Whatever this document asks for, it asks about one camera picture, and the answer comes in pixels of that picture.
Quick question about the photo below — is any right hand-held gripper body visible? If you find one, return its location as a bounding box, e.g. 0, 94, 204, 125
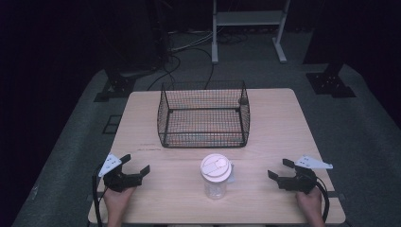
277, 153, 334, 195

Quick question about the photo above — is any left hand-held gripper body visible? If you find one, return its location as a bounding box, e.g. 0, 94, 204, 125
97, 152, 144, 194

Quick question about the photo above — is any person's left hand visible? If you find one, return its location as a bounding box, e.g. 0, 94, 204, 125
103, 186, 137, 219

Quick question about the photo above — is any person's right hand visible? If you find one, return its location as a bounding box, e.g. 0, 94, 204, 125
295, 186, 324, 219

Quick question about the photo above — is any clear cup with white lid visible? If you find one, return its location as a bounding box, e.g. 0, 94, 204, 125
200, 152, 235, 201

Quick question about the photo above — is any black stand base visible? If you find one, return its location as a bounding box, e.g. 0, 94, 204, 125
93, 67, 138, 103
305, 62, 357, 99

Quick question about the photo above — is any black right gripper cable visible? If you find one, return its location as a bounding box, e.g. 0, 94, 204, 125
315, 178, 331, 223

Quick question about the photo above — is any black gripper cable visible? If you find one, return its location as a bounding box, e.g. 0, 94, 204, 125
315, 178, 331, 223
92, 165, 110, 227

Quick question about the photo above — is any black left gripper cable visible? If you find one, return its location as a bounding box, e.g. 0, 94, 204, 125
92, 165, 110, 227

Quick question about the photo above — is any black wire mesh basket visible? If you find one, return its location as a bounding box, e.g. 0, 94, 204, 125
156, 79, 252, 149

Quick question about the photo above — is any black floor cable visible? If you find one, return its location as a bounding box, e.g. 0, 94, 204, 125
146, 55, 183, 92
171, 46, 216, 90

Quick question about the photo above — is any white floor cable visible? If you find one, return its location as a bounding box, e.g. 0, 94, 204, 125
168, 29, 216, 53

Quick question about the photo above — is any white metal desk frame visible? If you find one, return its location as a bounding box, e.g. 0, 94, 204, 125
211, 0, 291, 65

